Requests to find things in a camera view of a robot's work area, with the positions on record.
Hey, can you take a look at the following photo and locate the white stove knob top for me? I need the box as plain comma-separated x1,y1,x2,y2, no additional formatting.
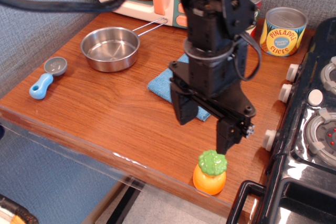
286,64,300,82

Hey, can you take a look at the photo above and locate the tomato sauce can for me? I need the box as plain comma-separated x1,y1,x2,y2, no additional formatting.
246,0,263,38

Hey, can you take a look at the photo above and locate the white stove knob middle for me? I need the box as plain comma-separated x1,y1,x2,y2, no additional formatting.
278,84,292,103

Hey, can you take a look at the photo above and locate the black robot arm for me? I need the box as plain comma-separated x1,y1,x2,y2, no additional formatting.
169,0,256,154

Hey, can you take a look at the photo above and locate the blue grey measuring scoop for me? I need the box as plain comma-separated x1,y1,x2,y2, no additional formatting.
29,57,68,100

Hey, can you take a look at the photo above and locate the black toy stove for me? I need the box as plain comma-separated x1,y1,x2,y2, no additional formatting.
227,18,335,223

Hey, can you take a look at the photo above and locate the orange black object bottom left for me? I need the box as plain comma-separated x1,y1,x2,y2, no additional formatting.
1,195,39,224

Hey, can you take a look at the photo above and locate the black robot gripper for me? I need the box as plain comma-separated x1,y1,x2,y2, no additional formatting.
169,51,256,155

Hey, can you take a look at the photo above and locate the white stove knob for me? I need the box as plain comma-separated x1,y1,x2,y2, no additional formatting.
262,130,277,152
286,64,300,82
278,84,292,103

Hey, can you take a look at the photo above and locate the white stove knob bottom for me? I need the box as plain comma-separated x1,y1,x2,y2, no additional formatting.
262,130,277,152

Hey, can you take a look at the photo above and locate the small steel pot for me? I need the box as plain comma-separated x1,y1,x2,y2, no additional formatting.
80,17,168,73

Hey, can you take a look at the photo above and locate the orange toy pineapple green top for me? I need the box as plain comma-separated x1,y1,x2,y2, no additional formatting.
192,149,228,196

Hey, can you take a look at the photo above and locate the pineapple slices can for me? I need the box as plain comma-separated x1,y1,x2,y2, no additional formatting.
259,7,308,57

